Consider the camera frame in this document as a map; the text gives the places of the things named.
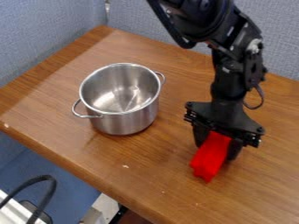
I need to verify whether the white box under table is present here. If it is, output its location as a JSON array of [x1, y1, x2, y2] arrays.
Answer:
[[0, 189, 52, 224]]

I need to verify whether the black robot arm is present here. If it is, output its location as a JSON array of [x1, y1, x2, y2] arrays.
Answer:
[[146, 0, 267, 160]]

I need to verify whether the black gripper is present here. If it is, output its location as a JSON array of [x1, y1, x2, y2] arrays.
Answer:
[[185, 100, 266, 161]]

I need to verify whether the red block object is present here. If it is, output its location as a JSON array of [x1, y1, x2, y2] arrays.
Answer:
[[190, 131, 231, 183]]

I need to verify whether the stainless steel pot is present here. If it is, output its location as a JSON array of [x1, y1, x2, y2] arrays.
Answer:
[[71, 63, 166, 136]]

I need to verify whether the black cable loop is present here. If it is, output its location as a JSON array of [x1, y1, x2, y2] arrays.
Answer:
[[0, 174, 59, 224]]

